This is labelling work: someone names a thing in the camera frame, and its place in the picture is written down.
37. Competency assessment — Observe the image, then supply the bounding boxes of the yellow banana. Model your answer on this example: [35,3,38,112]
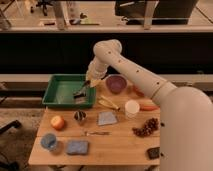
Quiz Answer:
[98,96,120,110]

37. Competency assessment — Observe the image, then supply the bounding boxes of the wooden table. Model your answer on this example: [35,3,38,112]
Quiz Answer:
[29,82,160,165]

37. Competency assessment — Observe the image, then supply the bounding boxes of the blue plastic cup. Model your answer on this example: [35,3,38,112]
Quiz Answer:
[40,133,57,151]

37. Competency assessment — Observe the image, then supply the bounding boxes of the green plastic tray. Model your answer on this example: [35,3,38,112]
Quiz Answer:
[42,74,96,109]

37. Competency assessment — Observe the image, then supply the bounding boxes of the red bowl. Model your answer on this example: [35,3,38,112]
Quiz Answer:
[133,85,145,97]

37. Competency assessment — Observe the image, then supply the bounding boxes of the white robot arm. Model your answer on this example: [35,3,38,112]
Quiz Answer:
[86,39,213,171]

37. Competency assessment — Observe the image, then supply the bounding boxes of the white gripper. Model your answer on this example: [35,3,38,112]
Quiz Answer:
[86,58,108,88]

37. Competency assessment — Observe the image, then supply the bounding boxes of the orange apple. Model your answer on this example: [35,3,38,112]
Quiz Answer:
[50,115,65,130]

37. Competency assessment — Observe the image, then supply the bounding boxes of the light blue cloth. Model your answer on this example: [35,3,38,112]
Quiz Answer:
[98,112,117,126]

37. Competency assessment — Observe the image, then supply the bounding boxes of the black office chair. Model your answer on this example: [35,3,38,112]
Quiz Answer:
[0,119,23,171]

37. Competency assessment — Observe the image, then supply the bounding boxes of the purple bowl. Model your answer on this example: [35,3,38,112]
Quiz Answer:
[106,75,127,94]

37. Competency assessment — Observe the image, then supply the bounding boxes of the black handled brush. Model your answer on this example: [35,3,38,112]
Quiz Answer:
[73,80,90,103]

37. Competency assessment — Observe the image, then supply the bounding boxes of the orange carrot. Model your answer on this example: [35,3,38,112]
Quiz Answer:
[140,106,159,111]

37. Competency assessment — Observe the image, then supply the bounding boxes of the blue sponge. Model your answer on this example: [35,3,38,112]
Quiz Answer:
[66,140,89,155]

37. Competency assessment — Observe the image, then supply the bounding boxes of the dark grape bunch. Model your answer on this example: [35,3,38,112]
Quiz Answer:
[132,118,159,137]

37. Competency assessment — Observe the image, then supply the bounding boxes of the black rectangular phone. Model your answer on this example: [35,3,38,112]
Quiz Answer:
[147,147,160,160]

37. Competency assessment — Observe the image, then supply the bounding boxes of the white lidded cup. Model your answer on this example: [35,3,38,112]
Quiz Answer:
[124,100,140,118]

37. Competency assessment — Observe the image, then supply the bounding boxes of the small metal cup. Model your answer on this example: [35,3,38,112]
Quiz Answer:
[74,110,86,125]

